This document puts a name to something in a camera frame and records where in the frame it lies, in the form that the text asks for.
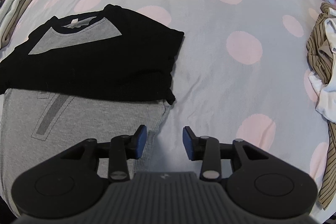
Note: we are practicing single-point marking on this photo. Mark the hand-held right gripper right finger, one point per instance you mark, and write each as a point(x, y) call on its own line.
point(188, 144)

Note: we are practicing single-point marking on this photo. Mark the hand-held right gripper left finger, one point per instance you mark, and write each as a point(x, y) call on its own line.
point(141, 141)

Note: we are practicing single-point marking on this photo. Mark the grey and black shirt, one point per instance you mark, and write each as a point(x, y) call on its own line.
point(92, 61)

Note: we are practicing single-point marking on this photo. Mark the bed with pink dotted sheet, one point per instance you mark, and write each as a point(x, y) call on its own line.
point(204, 56)

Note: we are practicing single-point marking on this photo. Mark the white garment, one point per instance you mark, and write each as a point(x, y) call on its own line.
point(329, 98)

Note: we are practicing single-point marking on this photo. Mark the brown striped garment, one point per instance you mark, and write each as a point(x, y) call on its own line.
point(319, 37)

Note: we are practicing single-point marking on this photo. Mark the beige folded garment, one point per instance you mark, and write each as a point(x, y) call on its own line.
point(22, 7)

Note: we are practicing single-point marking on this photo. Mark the cream folded garment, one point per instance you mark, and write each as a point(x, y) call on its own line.
point(13, 2)

